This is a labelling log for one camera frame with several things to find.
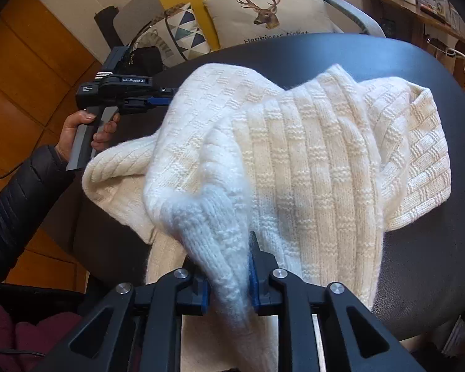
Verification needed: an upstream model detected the white knitted sweater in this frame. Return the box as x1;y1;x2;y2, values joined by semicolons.
82;64;451;371

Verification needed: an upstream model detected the black jacket left forearm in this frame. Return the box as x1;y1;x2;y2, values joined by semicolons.
0;145;74;283

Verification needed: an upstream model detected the person's left hand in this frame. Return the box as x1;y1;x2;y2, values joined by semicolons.
55;110;121;162

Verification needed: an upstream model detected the black handbag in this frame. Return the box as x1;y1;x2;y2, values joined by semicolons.
126;46;164;77

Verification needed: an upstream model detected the black rolled mat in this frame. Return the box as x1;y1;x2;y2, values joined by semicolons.
94;5;124;52

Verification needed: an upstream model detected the triangle pattern cushion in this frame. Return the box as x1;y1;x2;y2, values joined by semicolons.
130;2;211;68

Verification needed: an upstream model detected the deer print cushion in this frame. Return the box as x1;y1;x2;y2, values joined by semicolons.
203;0;334;48

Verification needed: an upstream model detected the wooden side shelf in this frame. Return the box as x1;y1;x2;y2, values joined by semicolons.
364;0;465;90

